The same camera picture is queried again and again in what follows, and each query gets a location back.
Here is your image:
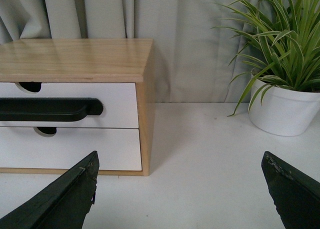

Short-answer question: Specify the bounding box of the green spider plant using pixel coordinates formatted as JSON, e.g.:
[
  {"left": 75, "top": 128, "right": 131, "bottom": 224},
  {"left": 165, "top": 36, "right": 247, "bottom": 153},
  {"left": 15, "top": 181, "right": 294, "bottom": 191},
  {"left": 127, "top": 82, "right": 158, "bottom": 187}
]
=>
[{"left": 226, "top": 0, "right": 320, "bottom": 103}]

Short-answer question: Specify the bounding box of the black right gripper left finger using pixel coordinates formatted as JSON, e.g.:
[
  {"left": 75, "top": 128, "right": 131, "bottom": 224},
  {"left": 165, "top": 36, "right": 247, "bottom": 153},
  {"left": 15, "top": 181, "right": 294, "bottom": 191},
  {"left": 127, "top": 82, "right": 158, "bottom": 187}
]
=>
[{"left": 0, "top": 151, "right": 100, "bottom": 229}]

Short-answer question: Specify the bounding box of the wooden drawer cabinet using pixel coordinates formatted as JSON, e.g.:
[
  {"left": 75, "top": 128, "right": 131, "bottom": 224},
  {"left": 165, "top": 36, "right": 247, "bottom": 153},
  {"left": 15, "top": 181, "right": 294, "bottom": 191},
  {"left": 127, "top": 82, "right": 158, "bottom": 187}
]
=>
[{"left": 0, "top": 39, "right": 155, "bottom": 176}]

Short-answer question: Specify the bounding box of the black drawer handle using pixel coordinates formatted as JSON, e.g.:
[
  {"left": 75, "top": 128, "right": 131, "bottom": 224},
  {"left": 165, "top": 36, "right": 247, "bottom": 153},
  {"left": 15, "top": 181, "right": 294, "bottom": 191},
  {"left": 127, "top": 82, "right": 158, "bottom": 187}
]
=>
[{"left": 0, "top": 97, "right": 104, "bottom": 122}]

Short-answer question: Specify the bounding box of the white drawer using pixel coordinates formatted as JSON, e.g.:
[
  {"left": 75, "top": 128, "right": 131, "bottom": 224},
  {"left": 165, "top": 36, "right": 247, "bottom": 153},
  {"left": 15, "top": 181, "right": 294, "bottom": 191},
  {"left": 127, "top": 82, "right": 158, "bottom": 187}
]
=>
[
  {"left": 0, "top": 127, "right": 142, "bottom": 171},
  {"left": 0, "top": 82, "right": 139, "bottom": 129}
]

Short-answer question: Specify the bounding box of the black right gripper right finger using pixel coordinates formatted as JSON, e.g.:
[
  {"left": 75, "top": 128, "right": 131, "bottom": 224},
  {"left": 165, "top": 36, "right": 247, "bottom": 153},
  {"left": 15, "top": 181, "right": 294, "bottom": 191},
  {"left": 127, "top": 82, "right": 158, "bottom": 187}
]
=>
[{"left": 261, "top": 151, "right": 320, "bottom": 229}]

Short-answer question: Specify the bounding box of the grey curtain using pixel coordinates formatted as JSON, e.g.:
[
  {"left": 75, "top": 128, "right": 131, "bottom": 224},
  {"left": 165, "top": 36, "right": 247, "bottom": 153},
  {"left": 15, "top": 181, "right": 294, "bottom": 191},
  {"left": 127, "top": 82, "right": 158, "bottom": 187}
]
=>
[{"left": 0, "top": 0, "right": 249, "bottom": 103}]

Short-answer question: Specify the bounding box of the white plant pot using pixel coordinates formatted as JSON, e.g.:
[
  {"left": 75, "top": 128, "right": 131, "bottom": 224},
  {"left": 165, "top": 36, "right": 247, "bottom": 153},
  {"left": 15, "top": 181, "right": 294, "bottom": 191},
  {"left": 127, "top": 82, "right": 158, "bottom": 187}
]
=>
[{"left": 248, "top": 79, "right": 320, "bottom": 136}]

